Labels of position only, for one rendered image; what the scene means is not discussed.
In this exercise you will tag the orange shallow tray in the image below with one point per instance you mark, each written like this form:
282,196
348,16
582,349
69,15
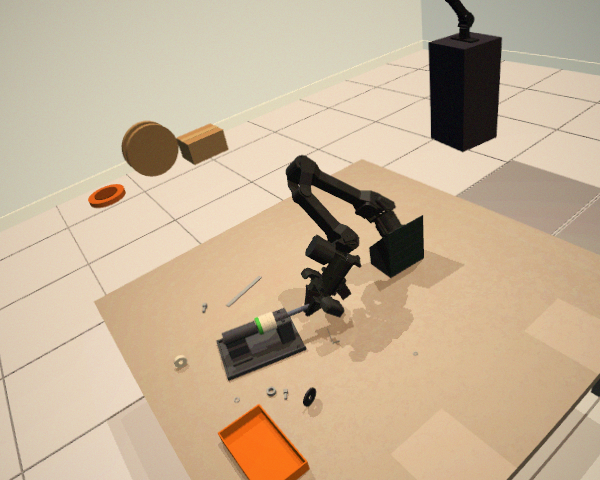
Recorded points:
261,449

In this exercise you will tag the green ring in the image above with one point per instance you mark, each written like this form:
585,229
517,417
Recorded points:
258,325

